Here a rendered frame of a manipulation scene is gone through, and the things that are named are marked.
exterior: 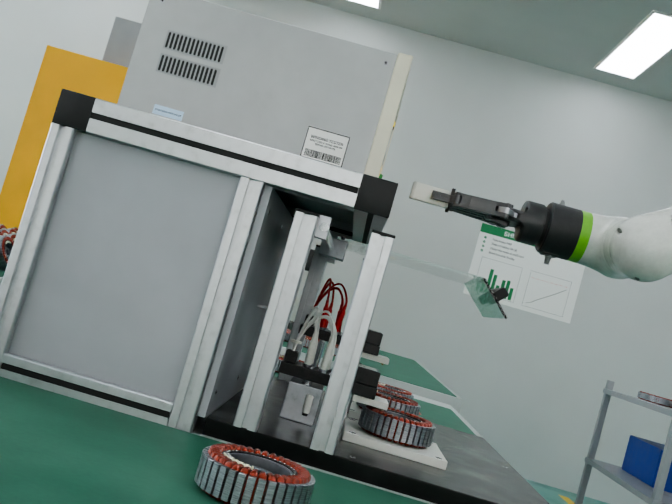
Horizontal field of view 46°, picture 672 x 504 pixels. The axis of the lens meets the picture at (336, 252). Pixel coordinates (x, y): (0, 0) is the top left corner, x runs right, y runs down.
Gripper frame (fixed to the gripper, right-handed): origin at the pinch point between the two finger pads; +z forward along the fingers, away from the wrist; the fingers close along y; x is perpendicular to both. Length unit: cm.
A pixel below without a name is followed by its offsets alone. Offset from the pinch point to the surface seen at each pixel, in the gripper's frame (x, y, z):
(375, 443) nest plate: -40.3, -28.0, -0.4
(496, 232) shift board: 69, 511, -90
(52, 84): 56, 326, 217
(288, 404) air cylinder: -39.1, -24.2, 12.9
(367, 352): -29.9, 0.2, 3.1
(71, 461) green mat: -43, -68, 28
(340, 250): -13.9, -0.2, 12.6
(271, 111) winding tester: 0.6, -28.8, 26.7
